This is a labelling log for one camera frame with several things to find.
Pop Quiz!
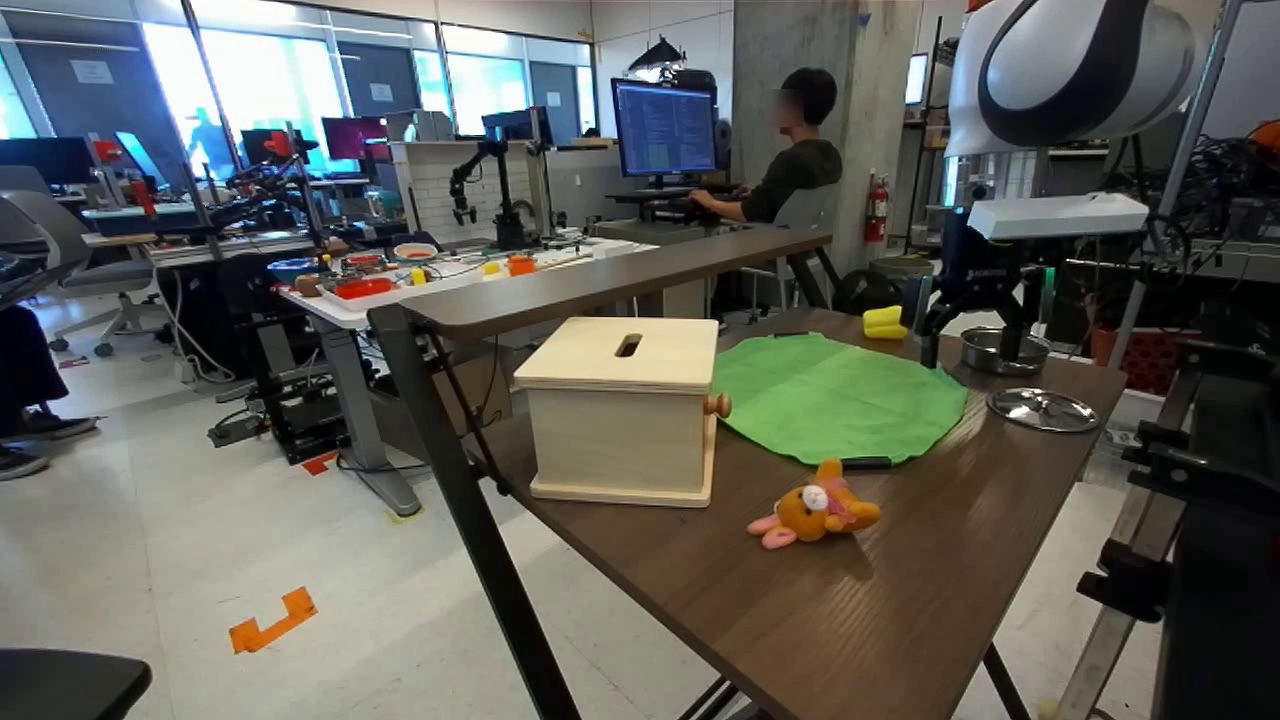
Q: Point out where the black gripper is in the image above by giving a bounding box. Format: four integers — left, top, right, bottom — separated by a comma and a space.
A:
921, 215, 1042, 368

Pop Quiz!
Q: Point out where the green round towel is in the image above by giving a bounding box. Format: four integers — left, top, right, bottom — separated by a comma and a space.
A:
711, 334, 967, 465

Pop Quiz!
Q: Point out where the black small robot arm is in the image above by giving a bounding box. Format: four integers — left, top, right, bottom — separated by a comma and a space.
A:
448, 142, 528, 253

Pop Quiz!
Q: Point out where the steel pot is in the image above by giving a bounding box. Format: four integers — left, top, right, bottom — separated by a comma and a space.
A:
959, 329, 1046, 382

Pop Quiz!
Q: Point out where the yellow sponge toy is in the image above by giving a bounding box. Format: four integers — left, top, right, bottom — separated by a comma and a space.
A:
862, 306, 908, 345

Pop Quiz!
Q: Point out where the red fire extinguisher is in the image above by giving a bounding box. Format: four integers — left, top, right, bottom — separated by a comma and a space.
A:
862, 172, 889, 245

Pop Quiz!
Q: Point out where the orange plush toy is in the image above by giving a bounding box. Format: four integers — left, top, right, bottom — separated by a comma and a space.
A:
748, 459, 879, 554

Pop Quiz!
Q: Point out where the person at computer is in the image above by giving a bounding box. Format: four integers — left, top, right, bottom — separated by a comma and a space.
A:
687, 70, 845, 223

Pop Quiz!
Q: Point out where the brown folding table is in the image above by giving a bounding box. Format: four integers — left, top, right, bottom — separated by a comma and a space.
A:
462, 308, 1133, 720

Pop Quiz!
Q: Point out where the computer monitor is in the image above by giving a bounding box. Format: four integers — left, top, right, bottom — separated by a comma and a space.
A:
611, 81, 714, 181

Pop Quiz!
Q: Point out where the wooden box with red drawer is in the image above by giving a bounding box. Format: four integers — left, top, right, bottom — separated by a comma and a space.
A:
516, 315, 723, 509

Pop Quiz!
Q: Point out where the white lab desk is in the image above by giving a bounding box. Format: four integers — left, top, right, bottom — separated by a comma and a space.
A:
278, 236, 638, 518

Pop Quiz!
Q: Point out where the orange floor bracket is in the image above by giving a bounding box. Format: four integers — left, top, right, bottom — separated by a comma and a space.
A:
229, 590, 315, 658

